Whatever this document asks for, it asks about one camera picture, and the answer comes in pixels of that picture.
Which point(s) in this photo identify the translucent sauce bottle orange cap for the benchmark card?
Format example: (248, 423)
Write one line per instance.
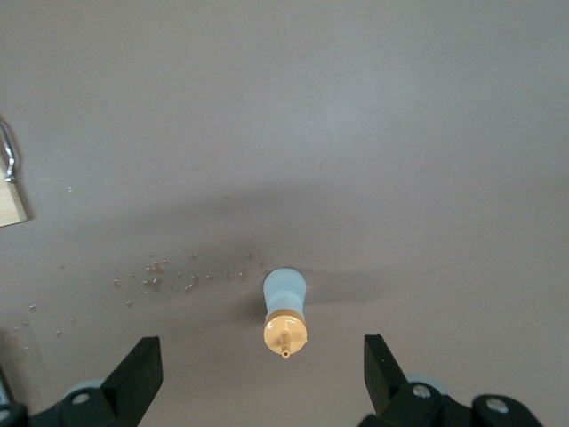
(284, 307)

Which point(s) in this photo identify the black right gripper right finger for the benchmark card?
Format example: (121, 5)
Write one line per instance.
(378, 373)

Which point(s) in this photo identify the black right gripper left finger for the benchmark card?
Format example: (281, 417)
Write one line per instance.
(138, 369)

